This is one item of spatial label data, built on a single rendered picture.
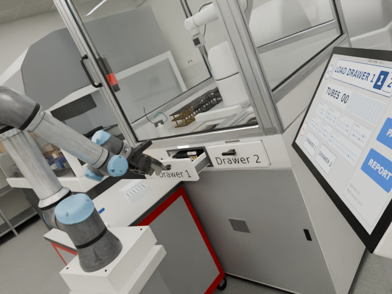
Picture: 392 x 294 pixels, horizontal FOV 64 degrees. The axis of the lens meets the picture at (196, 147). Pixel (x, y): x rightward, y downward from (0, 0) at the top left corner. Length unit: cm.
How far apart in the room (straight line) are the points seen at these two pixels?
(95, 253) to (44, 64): 135
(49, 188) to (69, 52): 123
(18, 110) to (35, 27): 501
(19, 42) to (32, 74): 377
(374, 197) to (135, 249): 81
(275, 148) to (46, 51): 152
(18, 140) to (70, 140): 18
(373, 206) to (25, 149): 100
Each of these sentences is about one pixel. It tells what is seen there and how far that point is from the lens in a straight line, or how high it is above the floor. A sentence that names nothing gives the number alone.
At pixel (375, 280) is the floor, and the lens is 188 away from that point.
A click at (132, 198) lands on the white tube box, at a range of 168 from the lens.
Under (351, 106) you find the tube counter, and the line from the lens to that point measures 76.
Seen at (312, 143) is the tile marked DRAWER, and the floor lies 101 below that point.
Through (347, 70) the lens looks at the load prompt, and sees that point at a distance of 85.
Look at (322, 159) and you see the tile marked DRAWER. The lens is 80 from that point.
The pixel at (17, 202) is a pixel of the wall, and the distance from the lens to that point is 563.
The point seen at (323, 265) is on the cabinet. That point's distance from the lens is 154.
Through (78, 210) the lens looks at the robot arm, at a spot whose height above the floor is 104.
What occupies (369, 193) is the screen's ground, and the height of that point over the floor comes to 102.
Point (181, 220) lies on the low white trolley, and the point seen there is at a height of 57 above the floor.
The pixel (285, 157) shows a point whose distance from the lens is 123.
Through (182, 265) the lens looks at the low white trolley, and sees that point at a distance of 174.
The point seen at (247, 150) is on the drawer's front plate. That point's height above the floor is 90.
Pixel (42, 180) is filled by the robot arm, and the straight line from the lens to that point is 118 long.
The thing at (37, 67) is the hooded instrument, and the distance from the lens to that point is 214.
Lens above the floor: 135
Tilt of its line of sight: 17 degrees down
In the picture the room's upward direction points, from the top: 24 degrees counter-clockwise
